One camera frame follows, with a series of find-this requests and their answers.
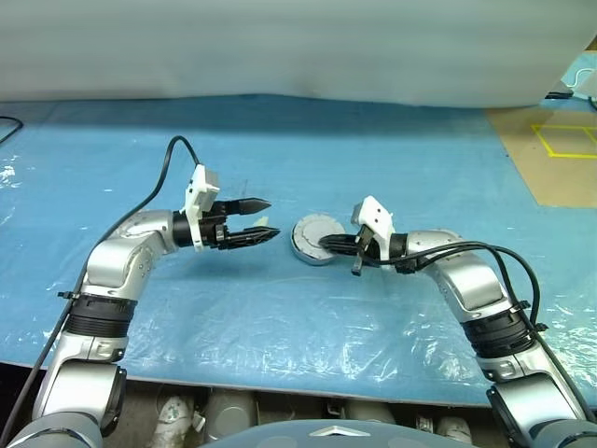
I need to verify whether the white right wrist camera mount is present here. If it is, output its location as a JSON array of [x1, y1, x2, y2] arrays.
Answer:
[[350, 195, 396, 260]]

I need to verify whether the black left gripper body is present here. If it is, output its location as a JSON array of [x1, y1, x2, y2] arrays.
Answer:
[[200, 202, 232, 251]]

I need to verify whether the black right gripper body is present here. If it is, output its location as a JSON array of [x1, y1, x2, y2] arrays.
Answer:
[[352, 225, 382, 277]]

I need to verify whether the blue plastic table sheet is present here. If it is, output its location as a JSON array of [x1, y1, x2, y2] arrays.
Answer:
[[0, 92, 597, 407]]

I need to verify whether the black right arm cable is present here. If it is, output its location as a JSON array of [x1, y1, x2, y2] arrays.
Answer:
[[368, 240, 591, 421]]

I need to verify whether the white foam sheet backdrop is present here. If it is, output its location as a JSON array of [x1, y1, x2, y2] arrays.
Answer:
[[0, 0, 597, 109]]

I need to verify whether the grey robot torso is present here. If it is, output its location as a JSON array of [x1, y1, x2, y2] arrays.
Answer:
[[200, 418, 477, 448]]

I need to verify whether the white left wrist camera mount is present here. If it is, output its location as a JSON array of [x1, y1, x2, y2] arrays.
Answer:
[[184, 164, 221, 253]]

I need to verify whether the white shoe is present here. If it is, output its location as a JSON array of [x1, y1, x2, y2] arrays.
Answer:
[[437, 416, 473, 443], [156, 396, 195, 438]]

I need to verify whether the brown cardboard board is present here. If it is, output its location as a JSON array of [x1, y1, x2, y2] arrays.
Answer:
[[484, 105, 597, 209]]

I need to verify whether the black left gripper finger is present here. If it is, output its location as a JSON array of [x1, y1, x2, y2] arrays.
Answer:
[[225, 226, 281, 249], [226, 198, 273, 217]]

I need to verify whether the grey rounded cylinder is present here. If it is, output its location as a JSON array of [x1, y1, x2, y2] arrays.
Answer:
[[206, 391, 258, 428]]

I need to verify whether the yellow tape square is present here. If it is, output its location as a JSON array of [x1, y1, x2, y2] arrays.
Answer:
[[531, 123, 597, 159]]

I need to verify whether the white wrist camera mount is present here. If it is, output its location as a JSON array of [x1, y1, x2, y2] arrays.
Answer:
[[184, 164, 221, 253], [350, 195, 396, 260]]

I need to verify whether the silver finned motor lid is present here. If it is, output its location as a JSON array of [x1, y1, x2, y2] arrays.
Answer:
[[293, 211, 347, 260]]

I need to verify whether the thin black cable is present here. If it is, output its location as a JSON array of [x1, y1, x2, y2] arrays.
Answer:
[[0, 115, 24, 145]]

